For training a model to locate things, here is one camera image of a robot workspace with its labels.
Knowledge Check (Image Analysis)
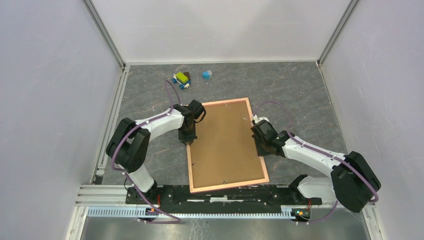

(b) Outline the brown cardboard backing board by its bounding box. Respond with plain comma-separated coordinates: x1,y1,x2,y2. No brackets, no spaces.
191,100,266,189

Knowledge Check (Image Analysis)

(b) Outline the pink wooden picture frame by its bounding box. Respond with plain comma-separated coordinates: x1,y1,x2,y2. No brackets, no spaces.
186,97,270,194

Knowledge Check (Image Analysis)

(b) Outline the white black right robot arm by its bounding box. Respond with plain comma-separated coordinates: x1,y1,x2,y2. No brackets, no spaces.
251,117,381,213

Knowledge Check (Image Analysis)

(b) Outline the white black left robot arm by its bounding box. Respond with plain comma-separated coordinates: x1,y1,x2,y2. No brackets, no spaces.
105,100,207,204

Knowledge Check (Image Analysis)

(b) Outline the blue green toy car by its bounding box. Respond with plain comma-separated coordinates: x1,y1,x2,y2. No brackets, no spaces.
171,72,191,90

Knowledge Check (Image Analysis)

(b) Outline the blue grey toy block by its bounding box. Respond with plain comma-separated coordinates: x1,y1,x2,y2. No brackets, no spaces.
202,70,213,80

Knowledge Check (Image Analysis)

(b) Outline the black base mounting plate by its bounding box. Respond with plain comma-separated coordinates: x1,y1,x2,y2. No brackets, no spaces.
145,184,323,214

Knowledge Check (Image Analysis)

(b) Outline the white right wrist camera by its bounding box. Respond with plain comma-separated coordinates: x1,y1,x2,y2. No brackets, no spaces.
252,114,269,125

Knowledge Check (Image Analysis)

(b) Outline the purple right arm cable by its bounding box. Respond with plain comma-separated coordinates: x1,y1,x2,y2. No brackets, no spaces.
253,100,380,226

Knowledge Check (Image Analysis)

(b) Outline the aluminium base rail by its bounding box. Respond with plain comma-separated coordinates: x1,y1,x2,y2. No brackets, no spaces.
76,185,363,224

